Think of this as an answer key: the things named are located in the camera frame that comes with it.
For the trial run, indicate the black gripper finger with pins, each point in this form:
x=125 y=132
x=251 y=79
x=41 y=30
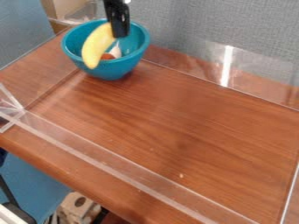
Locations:
x=117 y=16

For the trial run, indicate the yellow toy banana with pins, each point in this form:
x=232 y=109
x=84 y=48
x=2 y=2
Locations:
x=96 y=43

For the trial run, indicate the blue bowl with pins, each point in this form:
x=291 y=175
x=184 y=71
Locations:
x=132 y=47

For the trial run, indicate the cardboard box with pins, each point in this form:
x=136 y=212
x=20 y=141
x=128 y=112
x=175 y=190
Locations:
x=66 y=13

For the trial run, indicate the red and white toy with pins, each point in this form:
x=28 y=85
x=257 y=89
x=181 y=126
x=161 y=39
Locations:
x=113 y=54

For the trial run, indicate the clear acrylic barrier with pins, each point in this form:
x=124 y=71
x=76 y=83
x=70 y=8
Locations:
x=188 y=142

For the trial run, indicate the wooden block with hole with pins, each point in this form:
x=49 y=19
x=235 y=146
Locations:
x=77 y=209

